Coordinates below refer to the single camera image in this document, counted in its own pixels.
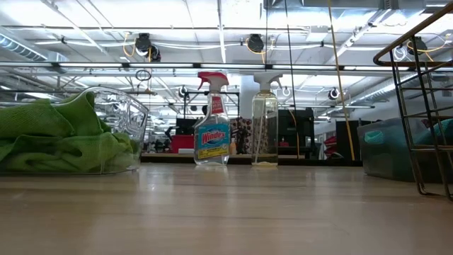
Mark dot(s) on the clear spray bottle white trigger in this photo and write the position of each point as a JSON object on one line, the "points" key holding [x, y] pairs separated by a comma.
{"points": [[265, 117]]}

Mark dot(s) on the small orange bottle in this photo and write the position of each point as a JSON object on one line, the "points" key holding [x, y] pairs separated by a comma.
{"points": [[232, 146]]}

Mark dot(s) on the Windex spray bottle red trigger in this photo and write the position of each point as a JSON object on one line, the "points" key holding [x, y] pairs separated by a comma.
{"points": [[212, 140]]}

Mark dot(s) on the dark far counter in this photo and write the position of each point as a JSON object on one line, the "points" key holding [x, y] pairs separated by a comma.
{"points": [[166, 159]]}

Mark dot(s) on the patterned brown fabric item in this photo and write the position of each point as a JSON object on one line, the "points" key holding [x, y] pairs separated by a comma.
{"points": [[244, 131]]}

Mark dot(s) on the black cabinet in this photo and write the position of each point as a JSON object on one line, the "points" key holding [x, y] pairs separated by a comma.
{"points": [[301, 124], [345, 138]]}

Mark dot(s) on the red box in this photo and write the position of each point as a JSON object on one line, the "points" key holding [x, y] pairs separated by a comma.
{"points": [[182, 143]]}

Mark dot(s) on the clear plastic basket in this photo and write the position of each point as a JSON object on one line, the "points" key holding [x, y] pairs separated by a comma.
{"points": [[124, 113]]}

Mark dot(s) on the long ceiling light rail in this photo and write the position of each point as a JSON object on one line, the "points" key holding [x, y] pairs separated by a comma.
{"points": [[230, 66]]}

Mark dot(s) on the grey translucent plastic bin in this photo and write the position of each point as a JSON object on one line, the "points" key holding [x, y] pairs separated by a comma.
{"points": [[364, 166]]}

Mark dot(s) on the red fabric item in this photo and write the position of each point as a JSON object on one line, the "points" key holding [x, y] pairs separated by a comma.
{"points": [[330, 145]]}

